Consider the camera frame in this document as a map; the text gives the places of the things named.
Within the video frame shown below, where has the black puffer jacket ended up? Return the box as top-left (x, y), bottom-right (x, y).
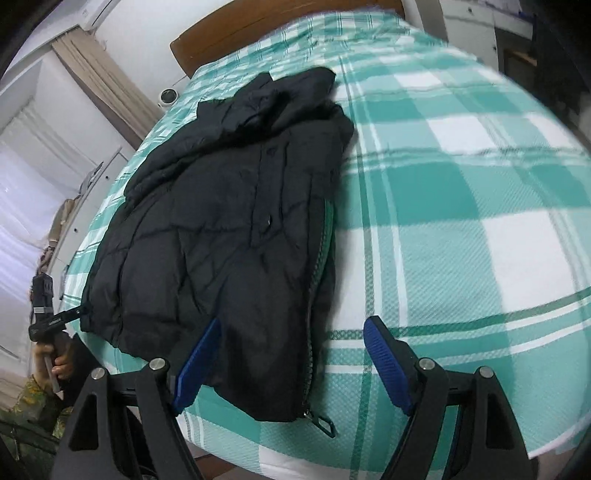
top-left (79, 66), bottom-right (355, 439)

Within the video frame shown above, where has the white bedside desk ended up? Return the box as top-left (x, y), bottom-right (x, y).
top-left (438, 0), bottom-right (536, 70)

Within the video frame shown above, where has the white sheer curtain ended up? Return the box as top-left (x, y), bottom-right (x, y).
top-left (0, 102), bottom-right (70, 361)

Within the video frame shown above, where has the white drawer cabinet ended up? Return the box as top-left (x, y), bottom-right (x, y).
top-left (55, 145), bottom-right (130, 268)

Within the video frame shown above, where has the black coat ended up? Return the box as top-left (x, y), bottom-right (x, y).
top-left (531, 0), bottom-right (591, 130)

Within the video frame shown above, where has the green patterned cloth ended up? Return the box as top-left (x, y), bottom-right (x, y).
top-left (0, 374), bottom-right (75, 480)

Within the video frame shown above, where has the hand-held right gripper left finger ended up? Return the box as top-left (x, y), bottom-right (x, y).
top-left (48, 316), bottom-right (222, 480)

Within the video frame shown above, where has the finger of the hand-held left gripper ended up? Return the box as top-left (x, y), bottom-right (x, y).
top-left (30, 308), bottom-right (90, 343)

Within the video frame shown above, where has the person's left hand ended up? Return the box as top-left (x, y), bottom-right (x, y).
top-left (31, 336), bottom-right (75, 380)

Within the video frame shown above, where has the green plaid bed blanket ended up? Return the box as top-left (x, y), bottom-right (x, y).
top-left (60, 9), bottom-right (591, 472)

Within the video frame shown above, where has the beige curtain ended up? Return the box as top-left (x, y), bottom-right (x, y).
top-left (51, 28), bottom-right (160, 148)

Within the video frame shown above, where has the beige crumpled cloth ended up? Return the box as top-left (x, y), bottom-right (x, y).
top-left (41, 161), bottom-right (105, 278)

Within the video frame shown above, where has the wooden bed headboard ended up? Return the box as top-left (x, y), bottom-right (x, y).
top-left (170, 0), bottom-right (407, 79)

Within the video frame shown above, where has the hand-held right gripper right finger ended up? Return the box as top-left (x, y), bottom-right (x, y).
top-left (362, 315), bottom-right (540, 480)

